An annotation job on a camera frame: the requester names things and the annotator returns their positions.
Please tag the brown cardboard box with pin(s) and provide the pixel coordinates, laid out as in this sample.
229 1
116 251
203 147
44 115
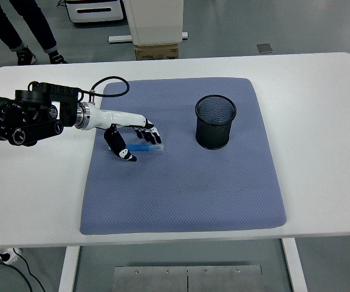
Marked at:
156 52

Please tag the white cabinet stand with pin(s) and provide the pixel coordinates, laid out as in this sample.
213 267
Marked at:
156 21

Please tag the grey metal plate with screws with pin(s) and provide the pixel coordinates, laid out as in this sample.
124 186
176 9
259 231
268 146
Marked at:
163 280

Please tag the grey floor socket cover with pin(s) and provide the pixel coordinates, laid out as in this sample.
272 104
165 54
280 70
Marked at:
265 48

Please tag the white table leg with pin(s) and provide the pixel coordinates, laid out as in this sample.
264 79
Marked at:
68 270
293 267

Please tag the white power strip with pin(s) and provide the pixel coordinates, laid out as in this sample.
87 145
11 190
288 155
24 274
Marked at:
9 257

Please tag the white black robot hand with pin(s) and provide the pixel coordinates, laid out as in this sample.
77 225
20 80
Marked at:
111 117

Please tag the blue-grey textured mat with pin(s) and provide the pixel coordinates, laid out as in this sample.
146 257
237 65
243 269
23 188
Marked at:
181 188

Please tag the white box with dark slot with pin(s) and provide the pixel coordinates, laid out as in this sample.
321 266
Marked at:
96 13

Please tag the person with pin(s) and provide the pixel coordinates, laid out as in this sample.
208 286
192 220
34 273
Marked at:
32 21

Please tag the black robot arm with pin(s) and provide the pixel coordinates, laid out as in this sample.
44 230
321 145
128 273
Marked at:
17 117

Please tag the black mesh pen holder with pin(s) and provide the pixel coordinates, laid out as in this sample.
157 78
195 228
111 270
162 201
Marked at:
213 134

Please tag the blue marker pen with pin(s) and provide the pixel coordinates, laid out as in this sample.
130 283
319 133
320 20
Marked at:
147 148

